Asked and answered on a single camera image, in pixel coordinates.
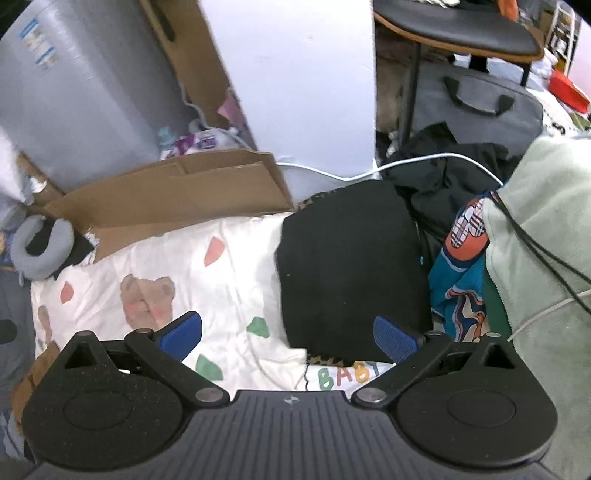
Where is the cardboard box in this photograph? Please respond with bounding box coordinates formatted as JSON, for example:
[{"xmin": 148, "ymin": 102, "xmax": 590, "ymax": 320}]
[{"xmin": 14, "ymin": 0, "xmax": 296, "ymax": 264}]

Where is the teal printed garment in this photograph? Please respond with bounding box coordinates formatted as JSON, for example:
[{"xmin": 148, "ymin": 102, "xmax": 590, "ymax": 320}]
[{"xmin": 428, "ymin": 196, "xmax": 513, "ymax": 344}]

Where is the black cable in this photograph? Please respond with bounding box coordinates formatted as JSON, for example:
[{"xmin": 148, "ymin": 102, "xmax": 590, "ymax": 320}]
[{"xmin": 489, "ymin": 189, "xmax": 591, "ymax": 317}]

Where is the grey wrapped appliance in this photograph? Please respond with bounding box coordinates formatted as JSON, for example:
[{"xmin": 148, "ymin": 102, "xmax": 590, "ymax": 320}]
[{"xmin": 0, "ymin": 0, "xmax": 197, "ymax": 195}]

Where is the red box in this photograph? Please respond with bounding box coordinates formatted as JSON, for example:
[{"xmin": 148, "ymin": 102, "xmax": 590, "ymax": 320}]
[{"xmin": 549, "ymin": 69, "xmax": 591, "ymax": 114}]

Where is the white printed bedsheet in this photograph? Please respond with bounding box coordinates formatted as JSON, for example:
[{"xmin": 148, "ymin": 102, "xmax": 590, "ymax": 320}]
[{"xmin": 30, "ymin": 212, "xmax": 402, "ymax": 393}]

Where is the grey neck pillow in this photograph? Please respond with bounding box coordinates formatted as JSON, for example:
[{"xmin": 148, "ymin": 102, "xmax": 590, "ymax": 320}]
[{"xmin": 11, "ymin": 215, "xmax": 75, "ymax": 282}]

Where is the grey bag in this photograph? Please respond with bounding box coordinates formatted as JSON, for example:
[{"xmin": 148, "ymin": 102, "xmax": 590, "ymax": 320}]
[{"xmin": 406, "ymin": 62, "xmax": 544, "ymax": 158}]

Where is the purple white tissue pack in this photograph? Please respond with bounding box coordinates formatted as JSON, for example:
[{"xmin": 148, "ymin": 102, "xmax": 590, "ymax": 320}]
[{"xmin": 157, "ymin": 127, "xmax": 243, "ymax": 160}]

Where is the leopard print folded garment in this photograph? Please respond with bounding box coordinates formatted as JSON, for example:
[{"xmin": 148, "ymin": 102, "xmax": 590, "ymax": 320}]
[{"xmin": 294, "ymin": 187, "xmax": 400, "ymax": 367}]

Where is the white cable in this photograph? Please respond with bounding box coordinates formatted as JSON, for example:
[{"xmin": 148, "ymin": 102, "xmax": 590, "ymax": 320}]
[{"xmin": 277, "ymin": 152, "xmax": 506, "ymax": 188}]

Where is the black seat chair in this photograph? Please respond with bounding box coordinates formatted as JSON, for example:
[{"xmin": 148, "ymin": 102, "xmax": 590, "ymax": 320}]
[{"xmin": 373, "ymin": 0, "xmax": 546, "ymax": 148}]

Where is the light green fleece blanket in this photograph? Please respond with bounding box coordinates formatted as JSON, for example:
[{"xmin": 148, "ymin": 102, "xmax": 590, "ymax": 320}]
[{"xmin": 480, "ymin": 136, "xmax": 591, "ymax": 480}]

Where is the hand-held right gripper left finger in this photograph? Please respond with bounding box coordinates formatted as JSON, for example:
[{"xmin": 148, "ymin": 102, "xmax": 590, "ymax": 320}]
[{"xmin": 62, "ymin": 311, "xmax": 232, "ymax": 409}]

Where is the black clothing pile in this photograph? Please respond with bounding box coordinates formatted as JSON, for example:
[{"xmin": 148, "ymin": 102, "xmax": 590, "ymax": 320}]
[{"xmin": 376, "ymin": 122, "xmax": 522, "ymax": 273}]

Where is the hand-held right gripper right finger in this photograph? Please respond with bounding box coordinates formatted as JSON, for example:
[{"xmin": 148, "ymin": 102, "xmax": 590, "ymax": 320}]
[{"xmin": 352, "ymin": 316, "xmax": 516, "ymax": 409}]

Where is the black knit bear print garment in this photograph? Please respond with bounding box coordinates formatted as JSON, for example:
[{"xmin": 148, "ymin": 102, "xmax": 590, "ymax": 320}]
[{"xmin": 276, "ymin": 180, "xmax": 435, "ymax": 365}]

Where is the brown garment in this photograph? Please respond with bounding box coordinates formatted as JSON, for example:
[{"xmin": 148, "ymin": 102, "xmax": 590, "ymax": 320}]
[{"xmin": 11, "ymin": 342, "xmax": 63, "ymax": 435}]

